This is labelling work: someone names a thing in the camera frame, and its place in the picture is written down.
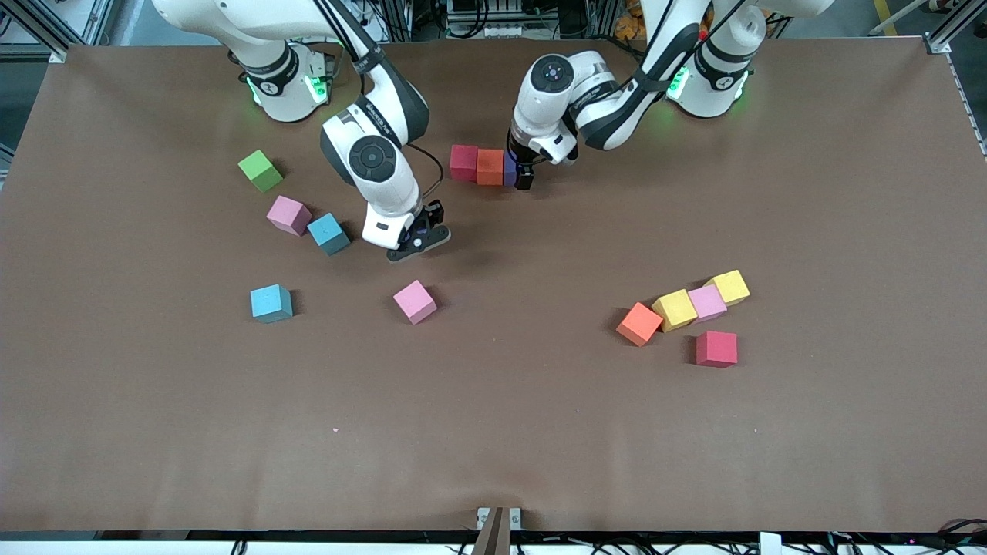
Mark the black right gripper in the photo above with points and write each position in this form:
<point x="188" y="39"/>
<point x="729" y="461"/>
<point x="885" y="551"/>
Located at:
<point x="432" y="213"/>

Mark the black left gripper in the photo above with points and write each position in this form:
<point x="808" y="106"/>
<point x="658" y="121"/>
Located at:
<point x="521" y="164"/>

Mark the orange foam cube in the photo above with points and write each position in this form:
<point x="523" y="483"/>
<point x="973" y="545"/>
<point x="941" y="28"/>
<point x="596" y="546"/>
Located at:
<point x="490" y="167"/>
<point x="638" y="324"/>

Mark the pink foam cube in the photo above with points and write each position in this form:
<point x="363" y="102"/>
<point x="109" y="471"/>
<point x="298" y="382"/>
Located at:
<point x="414" y="301"/>
<point x="288" y="215"/>
<point x="707" y="303"/>

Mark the red foam cube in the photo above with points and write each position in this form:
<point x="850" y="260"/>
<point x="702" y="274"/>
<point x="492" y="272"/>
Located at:
<point x="463" y="163"/>
<point x="716" y="348"/>

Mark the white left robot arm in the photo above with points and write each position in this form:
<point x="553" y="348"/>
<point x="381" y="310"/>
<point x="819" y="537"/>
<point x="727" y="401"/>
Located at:
<point x="713" y="96"/>

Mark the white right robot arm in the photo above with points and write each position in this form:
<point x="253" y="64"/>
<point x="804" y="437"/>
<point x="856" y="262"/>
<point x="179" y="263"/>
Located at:
<point x="289" y="104"/>

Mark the cyan foam cube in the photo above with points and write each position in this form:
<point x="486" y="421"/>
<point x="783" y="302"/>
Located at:
<point x="271" y="303"/>
<point x="328" y="233"/>

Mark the green foam cube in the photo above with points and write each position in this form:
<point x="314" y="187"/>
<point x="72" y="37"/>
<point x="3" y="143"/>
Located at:
<point x="261" y="170"/>

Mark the yellow foam cube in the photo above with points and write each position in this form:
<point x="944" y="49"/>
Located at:
<point x="675" y="309"/>
<point x="731" y="286"/>

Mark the white tag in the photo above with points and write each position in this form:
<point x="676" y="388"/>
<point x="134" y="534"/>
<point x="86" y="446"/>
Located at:
<point x="769" y="543"/>

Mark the silver metal bracket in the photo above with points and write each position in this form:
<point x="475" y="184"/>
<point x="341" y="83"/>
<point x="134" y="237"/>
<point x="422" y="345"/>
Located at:
<point x="516" y="515"/>

